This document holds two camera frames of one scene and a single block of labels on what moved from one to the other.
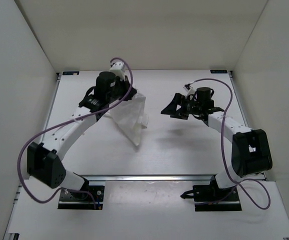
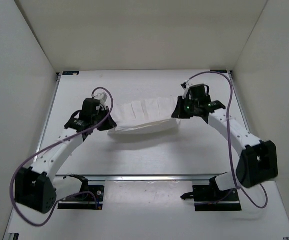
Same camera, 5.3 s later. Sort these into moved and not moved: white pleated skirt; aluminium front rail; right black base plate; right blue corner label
Moved: white pleated skirt
Not moved: right blue corner label; aluminium front rail; right black base plate
